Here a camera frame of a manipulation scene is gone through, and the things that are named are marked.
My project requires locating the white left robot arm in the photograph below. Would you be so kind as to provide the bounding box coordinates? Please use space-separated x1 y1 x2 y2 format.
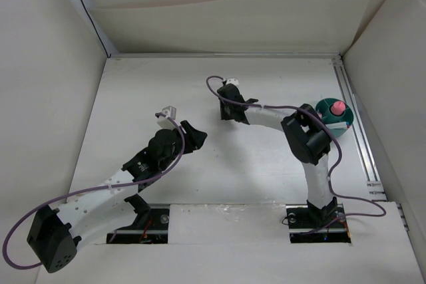
27 120 208 273

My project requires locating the teal round divided container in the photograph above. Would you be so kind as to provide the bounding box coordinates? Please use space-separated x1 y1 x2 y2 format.
315 98 354 138

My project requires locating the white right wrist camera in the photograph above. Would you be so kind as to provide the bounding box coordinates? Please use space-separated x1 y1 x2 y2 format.
222 78 239 86

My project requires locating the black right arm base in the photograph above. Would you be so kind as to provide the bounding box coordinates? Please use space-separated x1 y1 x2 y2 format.
282 204 351 244

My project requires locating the aluminium side rail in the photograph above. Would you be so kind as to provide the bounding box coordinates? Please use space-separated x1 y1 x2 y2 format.
331 56 385 201

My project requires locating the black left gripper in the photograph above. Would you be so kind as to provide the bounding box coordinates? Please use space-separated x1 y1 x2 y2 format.
159 121 205 171

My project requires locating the pink rubber eraser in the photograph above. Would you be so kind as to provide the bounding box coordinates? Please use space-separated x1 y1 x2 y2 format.
330 100 346 116

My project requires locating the blue capped white pen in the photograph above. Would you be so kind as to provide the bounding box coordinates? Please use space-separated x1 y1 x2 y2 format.
326 122 349 130

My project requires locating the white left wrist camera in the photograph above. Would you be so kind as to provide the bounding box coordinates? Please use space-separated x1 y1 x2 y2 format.
156 106 176 130

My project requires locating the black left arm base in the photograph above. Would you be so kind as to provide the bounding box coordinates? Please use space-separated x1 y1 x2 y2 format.
106 194 170 244

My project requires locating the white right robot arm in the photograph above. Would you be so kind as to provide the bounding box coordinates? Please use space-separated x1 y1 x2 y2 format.
217 83 337 227

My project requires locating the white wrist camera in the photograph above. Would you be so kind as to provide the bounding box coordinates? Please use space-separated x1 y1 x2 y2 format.
156 106 176 130
222 78 239 86

